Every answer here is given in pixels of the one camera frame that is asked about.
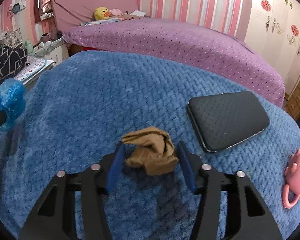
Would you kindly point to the white dotted mat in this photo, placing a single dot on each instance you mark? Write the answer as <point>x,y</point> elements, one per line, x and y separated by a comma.
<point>35,68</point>

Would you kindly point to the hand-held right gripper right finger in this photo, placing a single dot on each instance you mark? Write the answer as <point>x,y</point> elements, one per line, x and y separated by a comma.
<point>187,170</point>

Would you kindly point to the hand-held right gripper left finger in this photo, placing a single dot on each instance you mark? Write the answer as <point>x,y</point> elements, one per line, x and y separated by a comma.
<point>115,170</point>

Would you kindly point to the blue fleece blanket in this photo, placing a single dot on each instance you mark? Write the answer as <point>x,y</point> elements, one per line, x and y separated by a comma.
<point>90,105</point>

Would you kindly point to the wooden desk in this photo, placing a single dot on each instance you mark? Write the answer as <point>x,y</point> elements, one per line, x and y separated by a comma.
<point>298,97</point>

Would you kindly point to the purple dotted bed cover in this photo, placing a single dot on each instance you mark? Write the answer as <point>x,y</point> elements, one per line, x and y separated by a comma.
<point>177,45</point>

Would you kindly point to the pink metal cup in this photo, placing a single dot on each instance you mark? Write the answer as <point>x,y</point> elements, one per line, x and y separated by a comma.
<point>298,172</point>

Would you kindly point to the pink headboard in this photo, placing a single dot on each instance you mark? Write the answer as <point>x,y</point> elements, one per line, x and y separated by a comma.
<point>77,7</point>

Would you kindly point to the white wall socket strip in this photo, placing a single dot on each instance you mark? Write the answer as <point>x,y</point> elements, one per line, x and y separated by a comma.
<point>46,17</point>

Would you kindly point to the pile of clothes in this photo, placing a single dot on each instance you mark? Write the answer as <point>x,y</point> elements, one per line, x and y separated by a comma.
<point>127,14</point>

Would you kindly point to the pale green bottle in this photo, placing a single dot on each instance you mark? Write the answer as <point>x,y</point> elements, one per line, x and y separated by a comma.
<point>29,47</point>

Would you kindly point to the white wardrobe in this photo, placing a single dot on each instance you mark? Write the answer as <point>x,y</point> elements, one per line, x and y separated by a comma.
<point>270,37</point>

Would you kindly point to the yellow duck plush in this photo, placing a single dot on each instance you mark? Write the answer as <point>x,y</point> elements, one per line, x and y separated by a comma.
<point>101,13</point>

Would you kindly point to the grey cloth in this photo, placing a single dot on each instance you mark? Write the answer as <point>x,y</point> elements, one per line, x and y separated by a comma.
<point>48,45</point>

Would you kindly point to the black patterned bag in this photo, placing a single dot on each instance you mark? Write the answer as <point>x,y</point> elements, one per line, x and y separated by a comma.
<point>7,63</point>

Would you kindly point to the blue plastic bag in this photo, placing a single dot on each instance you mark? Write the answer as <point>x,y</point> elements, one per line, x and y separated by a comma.
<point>10,97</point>

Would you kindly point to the red round wardrobe sticker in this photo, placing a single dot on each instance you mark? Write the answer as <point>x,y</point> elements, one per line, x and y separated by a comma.
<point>266,4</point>
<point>294,30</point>

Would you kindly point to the brown paper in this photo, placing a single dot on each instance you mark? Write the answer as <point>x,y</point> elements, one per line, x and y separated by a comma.
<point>152,152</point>

